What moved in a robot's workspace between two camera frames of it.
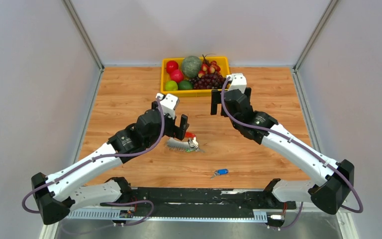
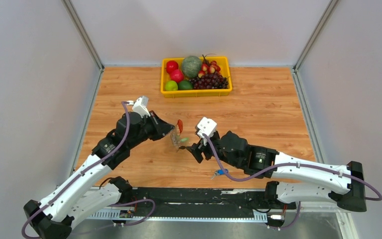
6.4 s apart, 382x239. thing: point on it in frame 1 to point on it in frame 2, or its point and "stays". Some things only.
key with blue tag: (220, 172) stays
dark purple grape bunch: (213, 80) stays
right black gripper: (216, 99) to (196, 150)
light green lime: (170, 85) stays
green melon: (191, 65) stays
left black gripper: (177, 132) to (164, 127)
